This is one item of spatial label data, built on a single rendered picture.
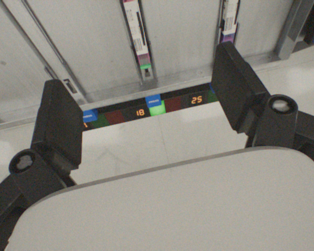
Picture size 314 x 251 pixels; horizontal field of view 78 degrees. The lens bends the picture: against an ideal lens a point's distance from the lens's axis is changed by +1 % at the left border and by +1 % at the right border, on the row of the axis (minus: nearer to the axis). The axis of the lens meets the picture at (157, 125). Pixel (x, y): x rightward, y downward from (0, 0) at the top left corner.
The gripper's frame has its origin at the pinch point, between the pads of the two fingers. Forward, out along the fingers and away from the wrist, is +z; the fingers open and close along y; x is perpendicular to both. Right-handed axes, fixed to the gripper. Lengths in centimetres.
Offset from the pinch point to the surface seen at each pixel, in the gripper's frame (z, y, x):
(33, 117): 12.1, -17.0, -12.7
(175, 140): 42, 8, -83
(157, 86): 12.4, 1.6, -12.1
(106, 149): 44, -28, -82
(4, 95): 14.4, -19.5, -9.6
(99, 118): 14.9, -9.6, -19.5
